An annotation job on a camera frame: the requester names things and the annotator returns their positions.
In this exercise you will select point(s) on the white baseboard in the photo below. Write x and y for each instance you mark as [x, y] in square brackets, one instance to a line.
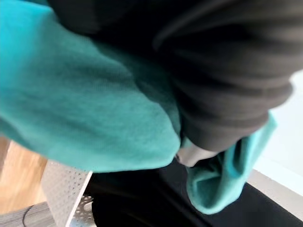
[277, 189]

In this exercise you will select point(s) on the teal cloth garment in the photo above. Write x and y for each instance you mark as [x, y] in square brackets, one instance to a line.
[78, 106]

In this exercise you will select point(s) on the black cloth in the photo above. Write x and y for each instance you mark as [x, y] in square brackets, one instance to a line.
[151, 198]

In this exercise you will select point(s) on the white perforated laundry basket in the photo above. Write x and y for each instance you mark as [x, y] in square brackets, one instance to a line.
[64, 189]

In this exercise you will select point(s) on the grey rug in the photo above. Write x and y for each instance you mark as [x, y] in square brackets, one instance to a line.
[11, 217]

